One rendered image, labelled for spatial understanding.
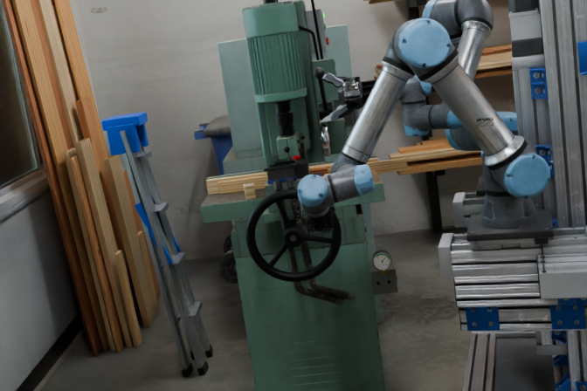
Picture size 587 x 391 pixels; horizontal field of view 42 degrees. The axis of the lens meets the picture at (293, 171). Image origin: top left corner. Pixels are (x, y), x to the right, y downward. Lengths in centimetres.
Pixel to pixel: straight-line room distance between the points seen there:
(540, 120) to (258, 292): 105
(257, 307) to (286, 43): 88
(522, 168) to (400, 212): 314
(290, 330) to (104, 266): 147
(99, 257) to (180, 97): 155
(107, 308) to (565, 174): 233
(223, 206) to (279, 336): 48
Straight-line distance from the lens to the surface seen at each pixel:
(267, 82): 250
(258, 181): 262
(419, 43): 187
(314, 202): 189
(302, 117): 267
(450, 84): 191
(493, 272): 218
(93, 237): 376
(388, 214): 505
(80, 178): 372
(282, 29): 249
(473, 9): 250
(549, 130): 233
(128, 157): 325
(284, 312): 258
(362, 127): 202
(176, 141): 501
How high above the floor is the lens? 142
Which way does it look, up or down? 11 degrees down
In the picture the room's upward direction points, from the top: 8 degrees counter-clockwise
